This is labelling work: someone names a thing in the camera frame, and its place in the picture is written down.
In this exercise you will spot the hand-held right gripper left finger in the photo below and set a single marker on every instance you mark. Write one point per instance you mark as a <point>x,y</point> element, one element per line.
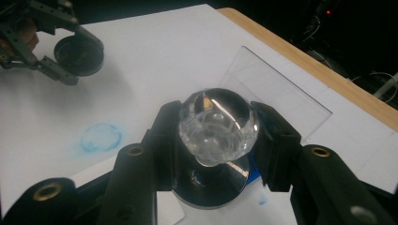
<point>165,140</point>

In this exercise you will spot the blue ink pad clear case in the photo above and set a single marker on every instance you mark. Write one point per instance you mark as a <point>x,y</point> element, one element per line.
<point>281,93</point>

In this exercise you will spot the white paper sheet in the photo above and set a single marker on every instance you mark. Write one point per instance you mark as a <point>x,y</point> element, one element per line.
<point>169,209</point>

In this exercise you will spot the black stamp with clear knob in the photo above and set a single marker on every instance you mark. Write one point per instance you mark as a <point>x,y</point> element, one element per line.
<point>219,125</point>

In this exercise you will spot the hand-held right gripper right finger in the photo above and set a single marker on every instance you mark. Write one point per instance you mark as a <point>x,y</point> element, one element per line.
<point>277,146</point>

